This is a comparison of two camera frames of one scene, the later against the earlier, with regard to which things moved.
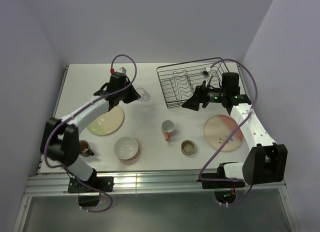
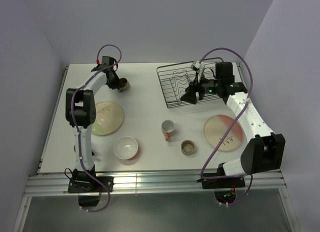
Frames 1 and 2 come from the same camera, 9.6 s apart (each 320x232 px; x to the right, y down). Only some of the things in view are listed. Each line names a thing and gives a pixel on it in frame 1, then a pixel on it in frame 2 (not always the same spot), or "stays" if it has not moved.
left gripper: x=134 y=96 to x=114 y=86
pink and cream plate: x=218 y=129 stays
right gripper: x=200 y=95 to x=190 y=96
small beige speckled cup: x=188 y=147 stays
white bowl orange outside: x=126 y=148 stays
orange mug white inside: x=167 y=127 stays
